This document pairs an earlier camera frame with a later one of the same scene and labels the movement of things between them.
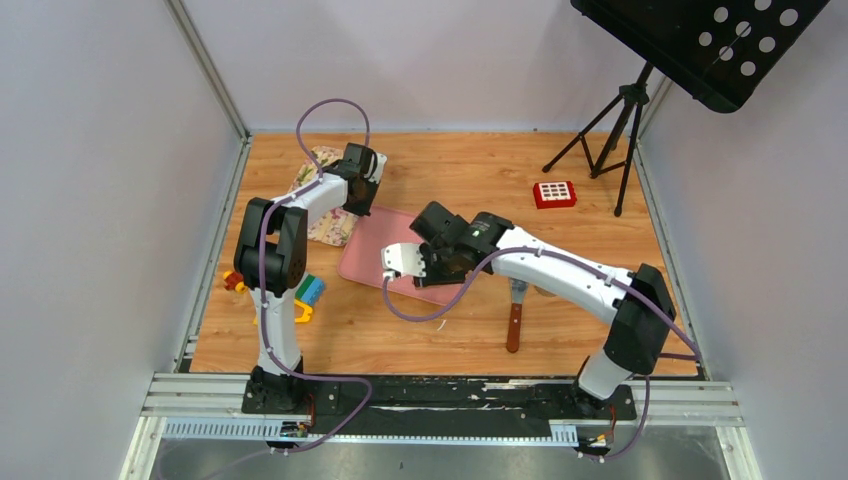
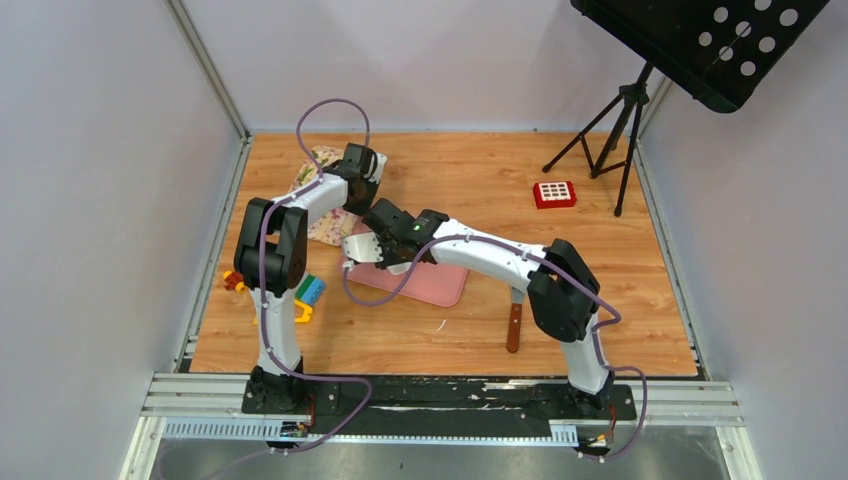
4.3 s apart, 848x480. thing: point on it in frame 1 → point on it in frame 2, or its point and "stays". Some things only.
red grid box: [553, 194] stays
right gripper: [432, 277] → [388, 258]
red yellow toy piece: [234, 281] stays
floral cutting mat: [336, 228] stays
